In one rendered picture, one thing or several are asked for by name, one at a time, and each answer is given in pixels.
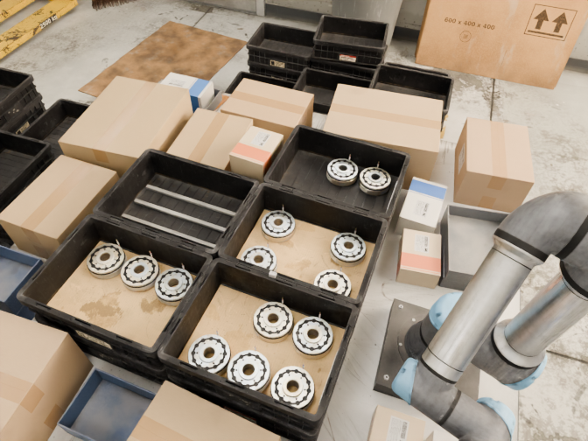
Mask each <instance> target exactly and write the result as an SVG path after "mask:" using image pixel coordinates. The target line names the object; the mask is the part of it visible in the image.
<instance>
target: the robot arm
mask: <svg viewBox="0 0 588 441"><path fill-rule="evenodd" d="M550 255H553V256H555V257H557V258H559V259H560V260H559V270H560V271H559V272H558V273H557V274H556V275H555V276H554V277H553V278H552V279H551V280H550V281H549V282H548V283H547V284H546V285H545V286H544V287H543V288H542V289H541V290H540V291H539V292H538V293H537V294H536V295H535V296H534V297H533V298H532V299H531V300H530V301H529V302H528V303H527V304H526V306H525V307H524V308H523V309H522V310H521V311H520V312H519V313H518V314H517V315H516V316H515V317H514V318H507V319H504V320H502V321H501V322H499V323H497V321H498V320H499V318H500V317H501V315H502V314H503V312H504V311H505V310H506V309H507V307H508V305H509V304H510V302H511V301H512V299H513V298H514V296H515V294H516V293H517V291H518V290H519V289H520V288H521V286H522V284H523V283H524V281H525V280H526V278H527V277H528V275H529V273H530V272H531V270H532V269H533V268H534V267H535V266H537V265H542V264H544V263H545V262H546V260H547V259H548V257H549V256H550ZM587 314H588V195H587V194H585V193H581V192H575V191H558V192H549V193H545V194H543V195H540V196H538V197H535V198H533V199H531V200H529V201H527V202H525V203H524V204H522V205H520V206H518V207H517V208H516V209H515V210H514V211H513V212H511V213H510V214H509V215H508V216H507V217H506V218H505V219H504V220H503V221H502V223H501V224H500V225H499V226H498V227H497V229H496V230H495V232H494V234H493V246H492V248H491V249H490V251H489V252H488V254H487V256H486V258H485V259H484V261H483V262H482V264H481V265H480V266H479V268H478V270H477V271H476V273H475V274H474V276H473V277H472V279H471V281H470V282H469V284H468V285H467V286H466V288H465V290H464V291H463V293H462V292H451V293H447V294H444V295H443V296H442V297H440V298H439V299H438V300H437V301H436V302H435V303H434V304H433V305H432V306H431V308H430V311H429V312H428V314H427V315H426V317H425V318H424V319H421V320H419V321H417V322H416V323H415V324H413V325H412V326H411V327H410V329H409V330H408V332H407V333H406V336H405V342H404V343H405V349H406V352H407V355H408V356H409V358H408V359H407V360H406V361H405V363H404V364H403V366H402V368H401V369H400V371H399V372H398V374H397V376H396V377H395V379H394V380H393V382H392V389H393V391H394V392H395V393H396V394H397V395H399V396H400V397H401V398H402V399H403V400H404V401H405V402H407V403H408V405H409V406H410V405H411V406H412V407H414V408H415V409H417V410H418V411H420V412H421V413H423V414H424V415H425V416H427V417H428V418H429V419H430V420H432V421H433V422H435V423H436V424H438V425H439V426H440V427H442V428H443V429H444V430H446V431H448V432H449V433H450V434H452V435H453V436H454V437H455V438H457V439H458V441H512V436H513V433H514V430H515V415H514V413H513V412H512V410H511V409H510V408H509V407H508V406H507V405H506V404H504V403H503V402H500V401H495V400H494V399H493V398H492V397H481V398H479V399H478V400H477V401H474V400H473V399H472V398H471V397H469V396H468V395H466V394H465V393H463V392H462V391H460V390H459V389H457V388H455V387H454V386H455V384H456V383H457V381H458V380H459V378H460V376H461V375H462V374H463V373H464V371H465V370H466V368H467V366H468V365H469V363H470V362H471V363H472V364H473V365H474V366H476V367H477V368H479V369H481V370H482V371H484V372H486V373H487V374H489V375H491V376H492V377H493V378H494V379H496V380H497V381H498V382H499V383H500V384H502V385H505V386H507V387H509V388H511V389H513V390H523V389H525V388H527V387H529V386H530V385H531V384H532V383H534V382H535V379H537V378H538V377H539V376H540V375H541V373H542V372H543V370H544V368H545V366H546V363H547V355H546V348H547V347H548V346H550V345H551V344H552V343H553V342H554V341H556V340H557V339H558V338H560V337H561V336H562V335H563V334H564V333H566V332H567V331H568V330H569V329H571V328H572V327H573V326H574V325H575V324H576V323H577V322H578V321H580V320H581V319H582V318H583V317H585V316H586V315H587Z"/></svg>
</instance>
